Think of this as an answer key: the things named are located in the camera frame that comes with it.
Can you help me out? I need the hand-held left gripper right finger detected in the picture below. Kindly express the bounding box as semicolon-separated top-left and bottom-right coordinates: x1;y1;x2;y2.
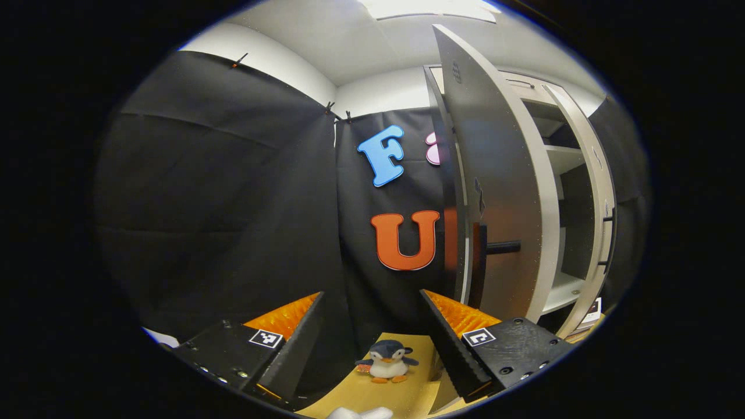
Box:
419;289;577;404

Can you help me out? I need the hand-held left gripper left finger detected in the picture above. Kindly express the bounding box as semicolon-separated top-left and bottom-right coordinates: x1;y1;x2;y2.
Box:
172;291;327;408

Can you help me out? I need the grey cabinet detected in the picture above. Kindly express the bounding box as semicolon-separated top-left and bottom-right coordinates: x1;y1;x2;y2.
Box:
424;64;619;339

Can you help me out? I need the grey cabinet door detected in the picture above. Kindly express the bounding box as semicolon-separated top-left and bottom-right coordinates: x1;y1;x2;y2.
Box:
544;84;619;339

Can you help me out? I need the thick white cabinet shelf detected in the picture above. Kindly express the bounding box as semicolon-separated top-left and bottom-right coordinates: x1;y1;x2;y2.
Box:
541;272;587;315

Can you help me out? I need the thin white cabinet shelf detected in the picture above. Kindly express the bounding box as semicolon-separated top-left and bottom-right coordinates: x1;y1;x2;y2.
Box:
544;144;586;175

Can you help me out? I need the grey cabinet drawer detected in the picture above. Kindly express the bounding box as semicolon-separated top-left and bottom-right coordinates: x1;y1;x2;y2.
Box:
501;70;574;106

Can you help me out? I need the penguin plush toy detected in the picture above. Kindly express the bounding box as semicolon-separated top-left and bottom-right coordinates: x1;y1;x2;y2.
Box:
355;339;420;385

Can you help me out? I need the long ceiling light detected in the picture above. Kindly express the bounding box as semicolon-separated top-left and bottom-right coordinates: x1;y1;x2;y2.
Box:
358;0;501;24

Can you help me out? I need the black door handle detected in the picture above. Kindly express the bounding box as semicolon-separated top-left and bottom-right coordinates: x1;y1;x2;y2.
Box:
469;223;523;310
598;201;618;274

